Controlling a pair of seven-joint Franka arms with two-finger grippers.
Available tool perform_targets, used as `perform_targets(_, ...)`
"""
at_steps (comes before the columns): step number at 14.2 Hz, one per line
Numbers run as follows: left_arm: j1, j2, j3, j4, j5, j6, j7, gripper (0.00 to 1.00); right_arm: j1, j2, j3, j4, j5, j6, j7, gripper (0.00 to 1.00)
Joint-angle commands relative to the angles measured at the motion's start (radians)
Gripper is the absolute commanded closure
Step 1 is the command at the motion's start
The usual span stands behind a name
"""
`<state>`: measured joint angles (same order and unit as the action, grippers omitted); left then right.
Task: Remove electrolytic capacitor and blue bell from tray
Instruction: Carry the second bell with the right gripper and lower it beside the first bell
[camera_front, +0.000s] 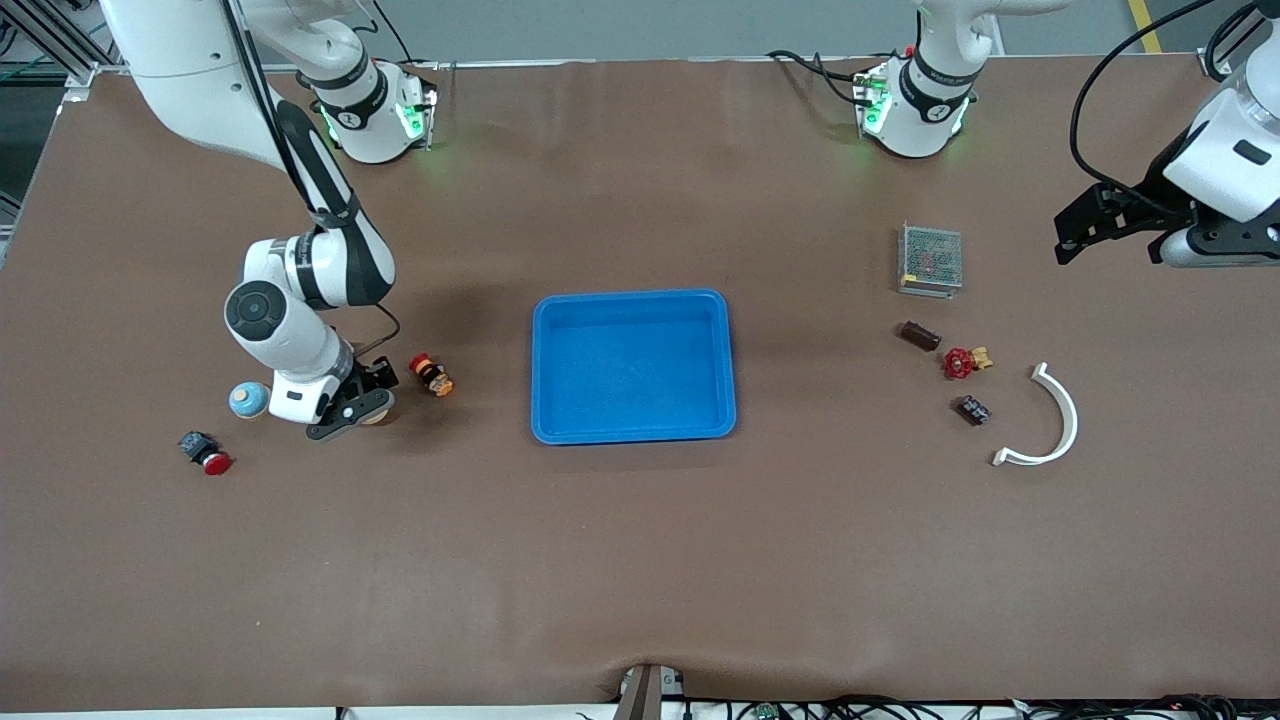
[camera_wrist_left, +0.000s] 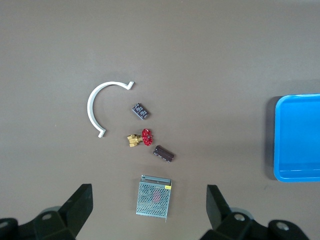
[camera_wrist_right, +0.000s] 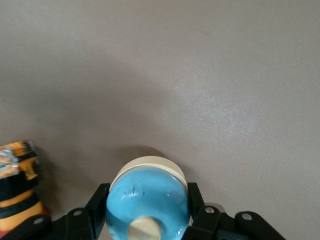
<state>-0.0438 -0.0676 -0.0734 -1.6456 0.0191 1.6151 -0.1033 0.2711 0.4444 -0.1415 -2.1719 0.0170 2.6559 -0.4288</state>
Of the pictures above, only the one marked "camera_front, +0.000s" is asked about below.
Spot orange and black push button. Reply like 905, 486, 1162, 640
408, 352, 456, 398

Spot red emergency stop button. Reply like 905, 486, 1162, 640
178, 430, 234, 477

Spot perforated metal power supply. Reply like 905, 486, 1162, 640
897, 222, 965, 299

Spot blue plastic tray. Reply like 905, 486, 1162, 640
530, 289, 738, 445

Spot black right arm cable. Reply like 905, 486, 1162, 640
220, 0, 402, 358

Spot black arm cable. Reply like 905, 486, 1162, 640
1069, 0, 1280, 223
220, 0, 402, 358

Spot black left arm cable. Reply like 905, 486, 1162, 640
1069, 0, 1280, 223

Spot red valve handle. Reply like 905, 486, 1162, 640
941, 345, 994, 382

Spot white curved plastic bracket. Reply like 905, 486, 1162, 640
991, 362, 1080, 468

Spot black base cables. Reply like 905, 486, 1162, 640
766, 47, 871, 109

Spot aluminium frame profile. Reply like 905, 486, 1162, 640
0, 0, 111, 91

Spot black cable bundle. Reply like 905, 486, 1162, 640
690, 693, 1241, 720

